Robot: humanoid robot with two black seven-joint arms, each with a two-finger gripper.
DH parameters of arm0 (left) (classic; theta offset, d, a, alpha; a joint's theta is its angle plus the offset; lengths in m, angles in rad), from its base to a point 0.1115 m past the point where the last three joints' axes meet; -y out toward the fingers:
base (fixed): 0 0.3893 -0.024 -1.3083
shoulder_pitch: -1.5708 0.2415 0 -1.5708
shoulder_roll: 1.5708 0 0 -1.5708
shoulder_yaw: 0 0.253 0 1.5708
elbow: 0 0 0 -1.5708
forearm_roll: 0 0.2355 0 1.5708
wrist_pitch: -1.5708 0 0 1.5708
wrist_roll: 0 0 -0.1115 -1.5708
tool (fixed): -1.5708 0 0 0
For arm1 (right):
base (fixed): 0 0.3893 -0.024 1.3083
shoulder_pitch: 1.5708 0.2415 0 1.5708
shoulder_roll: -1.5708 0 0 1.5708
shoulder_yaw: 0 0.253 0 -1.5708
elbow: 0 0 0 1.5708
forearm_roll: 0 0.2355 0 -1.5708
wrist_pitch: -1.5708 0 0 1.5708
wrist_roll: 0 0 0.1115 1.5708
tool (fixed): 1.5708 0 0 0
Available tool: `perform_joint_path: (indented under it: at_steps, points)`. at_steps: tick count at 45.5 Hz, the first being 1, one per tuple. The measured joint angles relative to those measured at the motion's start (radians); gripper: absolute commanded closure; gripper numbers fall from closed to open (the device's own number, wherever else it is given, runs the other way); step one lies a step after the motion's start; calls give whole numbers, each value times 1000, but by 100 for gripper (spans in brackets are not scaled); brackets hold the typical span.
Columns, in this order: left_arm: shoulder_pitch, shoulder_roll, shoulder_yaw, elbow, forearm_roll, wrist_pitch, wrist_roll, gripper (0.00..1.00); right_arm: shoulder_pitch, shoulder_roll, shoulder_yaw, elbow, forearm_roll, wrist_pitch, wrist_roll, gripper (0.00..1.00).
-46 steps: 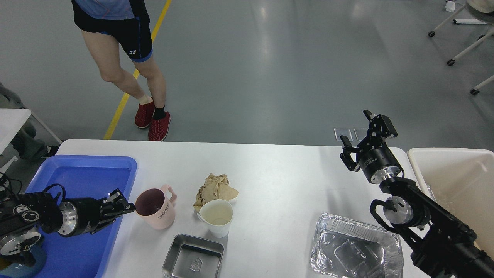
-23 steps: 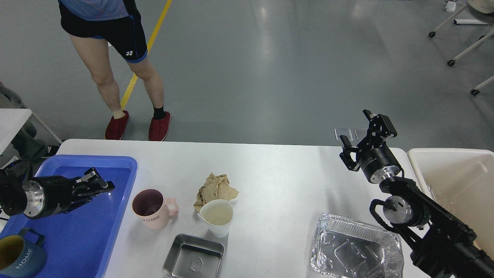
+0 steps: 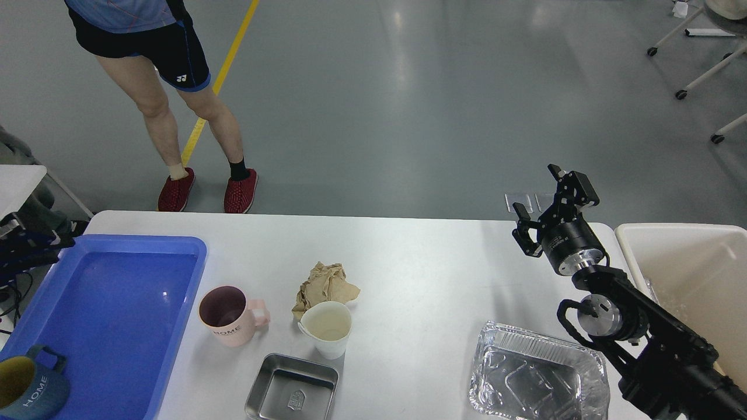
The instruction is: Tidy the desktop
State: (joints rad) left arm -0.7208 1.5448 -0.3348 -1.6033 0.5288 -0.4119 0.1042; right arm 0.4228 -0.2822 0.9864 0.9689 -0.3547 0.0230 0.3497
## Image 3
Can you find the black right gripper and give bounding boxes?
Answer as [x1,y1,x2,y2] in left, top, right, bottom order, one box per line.
[512,164,606,277]

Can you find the small steel tray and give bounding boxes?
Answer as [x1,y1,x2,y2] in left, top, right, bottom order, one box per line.
[245,353,339,419]

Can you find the pink mug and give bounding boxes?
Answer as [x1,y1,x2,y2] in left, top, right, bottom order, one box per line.
[198,285,271,348]

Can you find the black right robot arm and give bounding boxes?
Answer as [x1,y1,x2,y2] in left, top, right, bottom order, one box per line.
[512,164,746,419]

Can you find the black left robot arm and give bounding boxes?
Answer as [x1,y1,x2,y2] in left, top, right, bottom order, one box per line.
[1,211,75,288]

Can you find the beige plastic bin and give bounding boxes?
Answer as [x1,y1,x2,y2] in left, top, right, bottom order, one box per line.
[615,223,746,389]

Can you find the aluminium foil tray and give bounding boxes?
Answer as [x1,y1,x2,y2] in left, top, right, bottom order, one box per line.
[469,321,610,419]

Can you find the rolling chair base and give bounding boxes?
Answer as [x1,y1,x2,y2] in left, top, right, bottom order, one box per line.
[645,0,747,145]

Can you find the crumpled brown paper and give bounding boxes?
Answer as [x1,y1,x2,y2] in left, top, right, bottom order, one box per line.
[292,261,361,321]

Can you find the white paper cup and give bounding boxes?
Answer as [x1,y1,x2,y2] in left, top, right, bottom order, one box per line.
[297,301,352,361]

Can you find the standing person in shorts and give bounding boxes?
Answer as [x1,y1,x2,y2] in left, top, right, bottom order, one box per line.
[65,1,258,214]

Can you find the blue plastic bin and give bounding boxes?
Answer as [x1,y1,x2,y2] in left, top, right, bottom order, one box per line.
[2,234,207,419]

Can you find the white side table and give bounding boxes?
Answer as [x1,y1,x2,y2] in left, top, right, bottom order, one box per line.
[1,164,47,237]

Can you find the dark blue yellow mug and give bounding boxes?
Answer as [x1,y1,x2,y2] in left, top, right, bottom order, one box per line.
[1,345,71,419]

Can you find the black cables on floor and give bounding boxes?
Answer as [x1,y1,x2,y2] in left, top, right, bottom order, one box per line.
[0,271,34,336]

